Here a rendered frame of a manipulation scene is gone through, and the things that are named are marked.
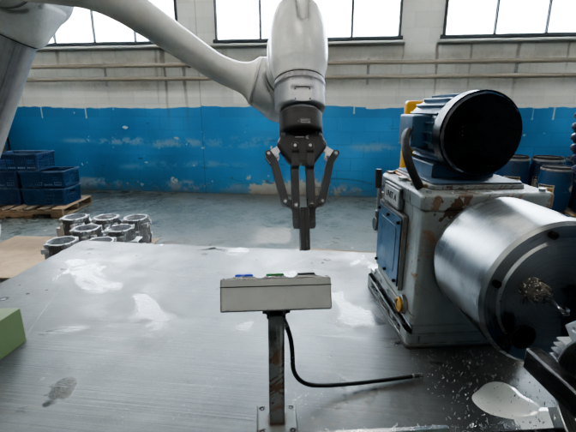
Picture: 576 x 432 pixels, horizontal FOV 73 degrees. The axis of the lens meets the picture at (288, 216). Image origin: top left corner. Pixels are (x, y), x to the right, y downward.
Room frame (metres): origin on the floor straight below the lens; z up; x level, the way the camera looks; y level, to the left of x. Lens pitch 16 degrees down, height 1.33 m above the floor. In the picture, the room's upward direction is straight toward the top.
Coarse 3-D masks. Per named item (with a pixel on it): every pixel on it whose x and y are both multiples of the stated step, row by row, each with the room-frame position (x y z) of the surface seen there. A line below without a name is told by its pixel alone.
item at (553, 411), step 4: (568, 324) 0.41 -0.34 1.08; (572, 324) 0.41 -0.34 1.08; (568, 328) 0.41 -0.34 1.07; (572, 328) 0.41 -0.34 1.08; (568, 332) 0.41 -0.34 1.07; (572, 332) 0.41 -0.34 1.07; (572, 336) 0.40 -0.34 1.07; (572, 340) 0.40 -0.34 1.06; (548, 408) 0.42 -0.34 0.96; (552, 408) 0.41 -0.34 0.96; (556, 408) 0.40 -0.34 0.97; (552, 412) 0.41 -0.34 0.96; (556, 412) 0.40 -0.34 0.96; (552, 416) 0.41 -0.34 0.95; (556, 416) 0.40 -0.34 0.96; (552, 420) 0.41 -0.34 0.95; (556, 420) 0.40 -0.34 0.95; (560, 420) 0.40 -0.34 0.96; (556, 424) 0.40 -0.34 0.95; (560, 424) 0.39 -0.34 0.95; (556, 428) 0.40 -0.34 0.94; (560, 428) 0.39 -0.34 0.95
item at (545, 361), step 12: (528, 348) 0.44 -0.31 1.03; (540, 348) 0.44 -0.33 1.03; (528, 360) 0.43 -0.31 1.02; (540, 360) 0.41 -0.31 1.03; (552, 360) 0.41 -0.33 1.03; (540, 372) 0.41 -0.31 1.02; (552, 372) 0.39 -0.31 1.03; (564, 372) 0.39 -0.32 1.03; (552, 384) 0.39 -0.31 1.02; (564, 384) 0.37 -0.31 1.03; (564, 396) 0.37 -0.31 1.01
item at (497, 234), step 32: (448, 224) 0.74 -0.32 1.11; (480, 224) 0.65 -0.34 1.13; (512, 224) 0.60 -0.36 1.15; (544, 224) 0.56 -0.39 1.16; (448, 256) 0.67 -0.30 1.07; (480, 256) 0.59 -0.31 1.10; (512, 256) 0.55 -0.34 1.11; (544, 256) 0.55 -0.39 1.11; (448, 288) 0.66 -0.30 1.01; (480, 288) 0.56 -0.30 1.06; (512, 288) 0.55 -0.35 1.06; (544, 288) 0.52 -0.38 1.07; (480, 320) 0.56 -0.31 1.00; (512, 320) 0.55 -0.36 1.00; (544, 320) 0.55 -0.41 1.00; (512, 352) 0.55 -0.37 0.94
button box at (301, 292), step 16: (224, 288) 0.54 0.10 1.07; (240, 288) 0.54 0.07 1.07; (256, 288) 0.54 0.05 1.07; (272, 288) 0.54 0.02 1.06; (288, 288) 0.54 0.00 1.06; (304, 288) 0.54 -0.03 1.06; (320, 288) 0.54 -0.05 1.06; (224, 304) 0.52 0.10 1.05; (240, 304) 0.53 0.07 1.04; (256, 304) 0.53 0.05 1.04; (272, 304) 0.53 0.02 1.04; (288, 304) 0.53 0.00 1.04; (304, 304) 0.53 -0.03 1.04; (320, 304) 0.53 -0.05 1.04
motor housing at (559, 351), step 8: (560, 344) 0.43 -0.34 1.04; (568, 344) 0.41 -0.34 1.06; (552, 352) 0.44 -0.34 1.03; (560, 352) 0.42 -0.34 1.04; (568, 352) 0.41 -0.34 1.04; (560, 360) 0.42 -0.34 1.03; (568, 360) 0.42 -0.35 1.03; (568, 368) 0.42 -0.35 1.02; (560, 408) 0.40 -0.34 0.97; (560, 416) 0.40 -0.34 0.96; (568, 416) 0.40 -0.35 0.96; (568, 424) 0.39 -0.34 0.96
